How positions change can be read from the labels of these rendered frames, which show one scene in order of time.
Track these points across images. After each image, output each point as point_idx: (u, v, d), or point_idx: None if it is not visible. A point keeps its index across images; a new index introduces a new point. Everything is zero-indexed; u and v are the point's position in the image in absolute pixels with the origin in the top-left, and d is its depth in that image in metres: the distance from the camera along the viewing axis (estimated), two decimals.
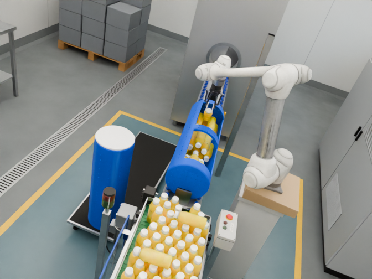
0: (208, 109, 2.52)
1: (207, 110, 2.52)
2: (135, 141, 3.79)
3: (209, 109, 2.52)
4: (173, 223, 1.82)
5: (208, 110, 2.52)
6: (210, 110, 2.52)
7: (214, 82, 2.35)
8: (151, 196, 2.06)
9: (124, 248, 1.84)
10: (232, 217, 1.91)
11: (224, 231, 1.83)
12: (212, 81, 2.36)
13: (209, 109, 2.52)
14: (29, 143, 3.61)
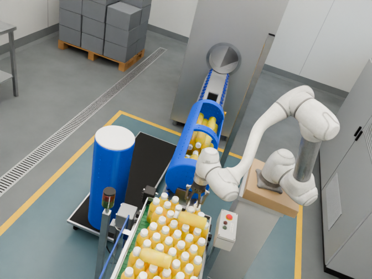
0: (190, 207, 1.92)
1: (189, 208, 1.91)
2: (135, 141, 3.79)
3: (191, 207, 1.92)
4: (173, 223, 1.82)
5: (190, 208, 1.91)
6: (192, 208, 1.91)
7: (196, 181, 1.74)
8: (151, 196, 2.06)
9: (124, 248, 1.84)
10: (232, 217, 1.91)
11: (224, 231, 1.83)
12: (194, 178, 1.75)
13: (191, 207, 1.92)
14: (29, 143, 3.61)
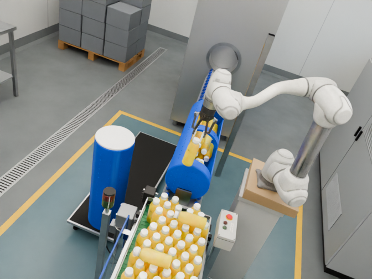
0: (189, 210, 1.93)
1: (189, 210, 1.92)
2: (135, 141, 3.79)
3: (190, 210, 1.93)
4: (173, 223, 1.82)
5: (190, 210, 1.92)
6: (191, 211, 1.92)
7: (206, 104, 1.71)
8: (151, 196, 2.06)
9: (124, 248, 1.84)
10: (232, 217, 1.91)
11: (224, 231, 1.83)
12: (204, 102, 1.72)
13: (190, 210, 1.93)
14: (29, 143, 3.61)
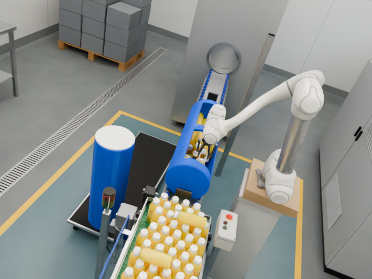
0: (189, 210, 1.93)
1: (189, 210, 1.92)
2: (135, 141, 3.79)
3: (190, 210, 1.93)
4: (173, 223, 1.82)
5: (190, 210, 1.92)
6: (191, 211, 1.92)
7: None
8: (151, 196, 2.06)
9: (124, 248, 1.84)
10: (232, 217, 1.91)
11: (224, 231, 1.83)
12: None
13: (190, 210, 1.93)
14: (29, 143, 3.61)
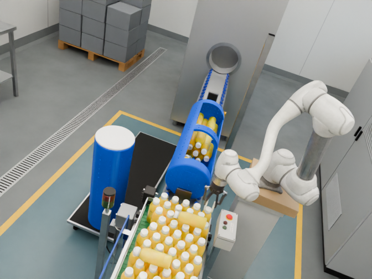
0: (189, 210, 1.93)
1: (189, 210, 1.92)
2: (135, 141, 3.79)
3: (190, 210, 1.93)
4: (173, 223, 1.82)
5: (190, 210, 1.92)
6: (191, 211, 1.92)
7: (215, 182, 1.79)
8: (151, 196, 2.06)
9: (124, 248, 1.84)
10: (232, 217, 1.91)
11: (224, 231, 1.83)
12: (213, 179, 1.80)
13: (190, 210, 1.93)
14: (29, 143, 3.61)
